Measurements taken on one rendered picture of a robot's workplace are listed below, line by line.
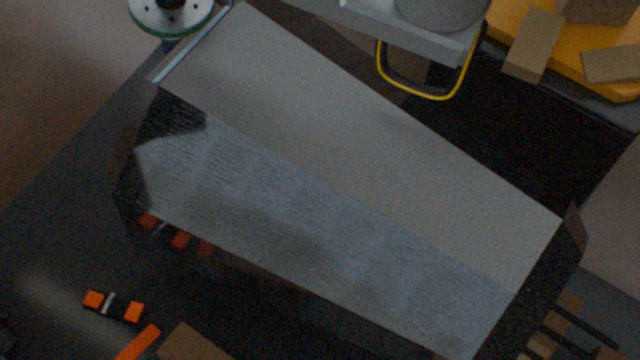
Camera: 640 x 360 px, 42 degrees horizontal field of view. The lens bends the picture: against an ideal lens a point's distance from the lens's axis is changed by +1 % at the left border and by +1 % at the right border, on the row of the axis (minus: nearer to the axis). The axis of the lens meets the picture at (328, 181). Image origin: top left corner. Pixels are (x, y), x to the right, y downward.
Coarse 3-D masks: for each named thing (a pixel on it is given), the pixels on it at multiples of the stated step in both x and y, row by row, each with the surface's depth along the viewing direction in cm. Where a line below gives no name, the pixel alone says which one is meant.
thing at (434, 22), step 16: (400, 0) 163; (416, 0) 159; (432, 0) 156; (448, 0) 155; (464, 0) 156; (480, 0) 159; (416, 16) 162; (432, 16) 160; (448, 16) 160; (464, 16) 161
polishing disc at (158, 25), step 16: (128, 0) 210; (144, 0) 210; (192, 0) 210; (208, 0) 211; (144, 16) 207; (160, 16) 208; (176, 16) 208; (192, 16) 208; (208, 16) 210; (160, 32) 207; (176, 32) 207; (192, 32) 208
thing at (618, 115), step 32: (480, 64) 230; (480, 96) 243; (512, 96) 233; (544, 96) 225; (576, 96) 221; (480, 128) 255; (512, 128) 246; (544, 128) 237; (576, 128) 228; (608, 128) 221; (544, 160) 249; (576, 160) 239; (608, 160) 231; (576, 192) 252
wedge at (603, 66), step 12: (612, 48) 220; (624, 48) 219; (636, 48) 219; (588, 60) 219; (600, 60) 219; (612, 60) 218; (624, 60) 218; (636, 60) 217; (588, 72) 218; (600, 72) 217; (612, 72) 217; (624, 72) 216; (636, 72) 216; (588, 84) 217; (600, 84) 218
